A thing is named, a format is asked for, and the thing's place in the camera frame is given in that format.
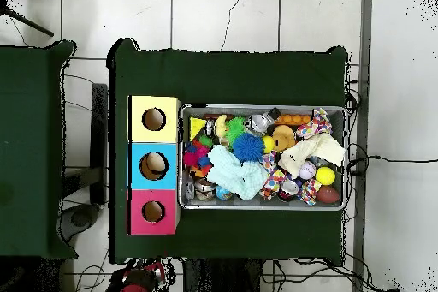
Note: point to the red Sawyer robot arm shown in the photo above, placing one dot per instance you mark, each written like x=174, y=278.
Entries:
x=131, y=291

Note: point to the wooden box with three holes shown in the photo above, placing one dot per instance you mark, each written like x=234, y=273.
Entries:
x=137, y=134

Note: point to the green spiky rubber ball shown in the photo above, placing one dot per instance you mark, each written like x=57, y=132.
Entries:
x=235, y=127

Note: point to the blue spiky rubber ball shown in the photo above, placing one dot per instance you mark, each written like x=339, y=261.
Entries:
x=248, y=147

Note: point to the yellow cheese wedge toy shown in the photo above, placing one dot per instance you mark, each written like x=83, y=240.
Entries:
x=195, y=127

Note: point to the mint green waffle cloth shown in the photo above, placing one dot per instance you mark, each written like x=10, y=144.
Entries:
x=232, y=172

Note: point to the brown plush toy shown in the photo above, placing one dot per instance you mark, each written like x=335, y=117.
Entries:
x=283, y=138

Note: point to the dark green table cloth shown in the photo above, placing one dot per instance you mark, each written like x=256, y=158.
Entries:
x=222, y=79
x=30, y=151

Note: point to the cream waffle cloth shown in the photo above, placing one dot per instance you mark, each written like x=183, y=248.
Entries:
x=308, y=151

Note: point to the white toy baseball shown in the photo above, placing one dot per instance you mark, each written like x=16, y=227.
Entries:
x=307, y=170

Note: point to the yellow tennis ball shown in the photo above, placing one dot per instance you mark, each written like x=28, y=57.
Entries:
x=325, y=175

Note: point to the brown toy football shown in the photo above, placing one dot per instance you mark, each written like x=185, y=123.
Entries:
x=327, y=194

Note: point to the grey rounded base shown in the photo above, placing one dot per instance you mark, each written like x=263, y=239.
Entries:
x=80, y=218

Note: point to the black tripod leg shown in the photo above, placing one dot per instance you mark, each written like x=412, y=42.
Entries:
x=30, y=23

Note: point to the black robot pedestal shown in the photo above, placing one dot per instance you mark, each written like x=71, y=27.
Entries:
x=222, y=278

